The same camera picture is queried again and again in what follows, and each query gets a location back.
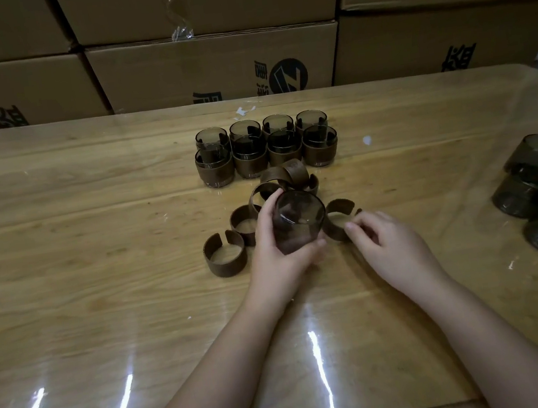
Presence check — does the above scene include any person's left hand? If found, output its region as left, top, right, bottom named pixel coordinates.
left=233, top=183, right=336, bottom=314

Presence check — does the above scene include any person's left forearm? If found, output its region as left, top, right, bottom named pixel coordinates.
left=100, top=293, right=304, bottom=408

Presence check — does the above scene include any stack of brown cardboard boxes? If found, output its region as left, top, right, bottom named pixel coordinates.
left=0, top=0, right=538, bottom=135

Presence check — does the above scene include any pile of brown sleeve rings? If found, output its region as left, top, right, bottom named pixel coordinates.
left=222, top=156, right=327, bottom=250

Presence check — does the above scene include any smoky tinted glass cup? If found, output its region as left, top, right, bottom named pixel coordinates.
left=227, top=117, right=265, bottom=147
left=293, top=107, right=330, bottom=136
left=267, top=185, right=332, bottom=257
left=193, top=125, right=232, bottom=157
left=260, top=111, right=297, bottom=140
left=193, top=144, right=238, bottom=191
left=229, top=133, right=273, bottom=181
left=265, top=127, right=306, bottom=168
left=299, top=122, right=342, bottom=169

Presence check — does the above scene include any person's right forearm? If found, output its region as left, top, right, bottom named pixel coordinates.
left=408, top=258, right=538, bottom=408

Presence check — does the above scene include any person's right hand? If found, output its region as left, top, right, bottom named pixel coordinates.
left=342, top=201, right=452, bottom=311

